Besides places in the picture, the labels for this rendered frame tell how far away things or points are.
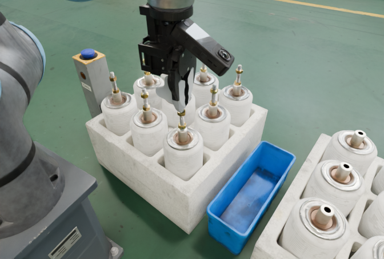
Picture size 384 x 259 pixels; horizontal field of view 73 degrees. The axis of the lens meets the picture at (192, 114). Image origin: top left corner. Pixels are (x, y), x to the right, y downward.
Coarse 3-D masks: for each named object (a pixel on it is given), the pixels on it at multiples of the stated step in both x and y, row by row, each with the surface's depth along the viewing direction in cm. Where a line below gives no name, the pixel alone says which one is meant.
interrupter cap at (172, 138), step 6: (174, 132) 62; (192, 132) 62; (168, 138) 61; (174, 138) 61; (192, 138) 61; (198, 138) 60; (168, 144) 60; (174, 144) 59; (180, 144) 59; (186, 144) 59; (192, 144) 59
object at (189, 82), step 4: (192, 68) 51; (188, 72) 51; (192, 72) 52; (184, 76) 51; (188, 76) 50; (192, 76) 52; (184, 80) 51; (188, 80) 51; (192, 80) 53; (188, 84) 52; (192, 84) 54; (188, 88) 52; (192, 88) 54; (184, 92) 53; (188, 92) 53; (188, 96) 54; (188, 100) 54
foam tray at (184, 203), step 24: (96, 120) 77; (264, 120) 82; (96, 144) 79; (120, 144) 69; (240, 144) 72; (120, 168) 76; (144, 168) 65; (216, 168) 64; (144, 192) 74; (168, 192) 63; (192, 192) 58; (216, 192) 72; (168, 216) 71; (192, 216) 65
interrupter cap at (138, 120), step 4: (152, 108) 69; (140, 112) 68; (152, 112) 68; (156, 112) 68; (160, 112) 68; (136, 116) 67; (140, 116) 67; (152, 116) 67; (156, 116) 67; (160, 116) 67; (136, 120) 66; (140, 120) 66; (144, 120) 66; (152, 120) 66; (156, 120) 66; (160, 120) 65; (136, 124) 64; (140, 124) 64; (144, 124) 64; (148, 124) 64; (152, 124) 64; (156, 124) 64
